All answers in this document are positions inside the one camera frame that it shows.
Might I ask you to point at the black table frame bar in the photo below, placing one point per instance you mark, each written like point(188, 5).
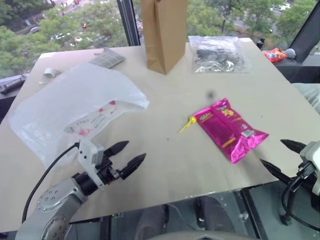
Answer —
point(252, 215)

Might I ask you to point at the bubble wrap sheet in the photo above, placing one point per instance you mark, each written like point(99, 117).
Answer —
point(311, 96)

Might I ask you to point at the grey round object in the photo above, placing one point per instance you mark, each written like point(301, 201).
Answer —
point(290, 53)

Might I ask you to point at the small black object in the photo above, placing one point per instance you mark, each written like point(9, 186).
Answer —
point(260, 43)

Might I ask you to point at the black flat device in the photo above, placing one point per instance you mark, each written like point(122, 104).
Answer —
point(11, 85)

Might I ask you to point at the large white translucent plastic bag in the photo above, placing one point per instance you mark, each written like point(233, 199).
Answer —
point(75, 100)

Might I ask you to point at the dark window frame post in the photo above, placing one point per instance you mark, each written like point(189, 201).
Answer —
point(128, 22)

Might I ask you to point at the pink snack bag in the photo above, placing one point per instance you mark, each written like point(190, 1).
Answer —
point(230, 127)

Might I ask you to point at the dark slanted window beam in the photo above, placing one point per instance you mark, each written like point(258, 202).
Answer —
point(305, 32)

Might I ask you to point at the brown paper bag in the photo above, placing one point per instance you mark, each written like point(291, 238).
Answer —
point(163, 35)

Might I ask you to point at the small crumpled clear plastic piece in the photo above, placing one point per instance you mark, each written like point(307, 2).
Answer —
point(51, 73)

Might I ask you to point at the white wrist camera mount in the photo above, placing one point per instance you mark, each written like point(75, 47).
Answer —
point(311, 152)
point(87, 152)

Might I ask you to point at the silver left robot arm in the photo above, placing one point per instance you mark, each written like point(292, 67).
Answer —
point(53, 205)

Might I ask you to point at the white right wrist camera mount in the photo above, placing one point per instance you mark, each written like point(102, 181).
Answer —
point(311, 152)

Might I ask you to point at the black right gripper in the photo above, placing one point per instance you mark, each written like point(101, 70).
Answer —
point(304, 170)

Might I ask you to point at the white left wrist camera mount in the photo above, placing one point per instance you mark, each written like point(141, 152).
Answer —
point(87, 152)

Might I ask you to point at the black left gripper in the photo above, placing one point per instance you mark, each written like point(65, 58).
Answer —
point(110, 172)

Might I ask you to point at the clear zip bag, dark contents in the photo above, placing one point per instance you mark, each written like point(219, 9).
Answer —
point(220, 55)

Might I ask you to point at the orange snack packet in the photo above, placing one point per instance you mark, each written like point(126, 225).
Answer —
point(275, 55)

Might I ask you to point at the small grey foil packet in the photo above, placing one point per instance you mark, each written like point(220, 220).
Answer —
point(108, 58)

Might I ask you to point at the grey curved robot torso edge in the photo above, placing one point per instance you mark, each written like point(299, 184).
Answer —
point(205, 236)

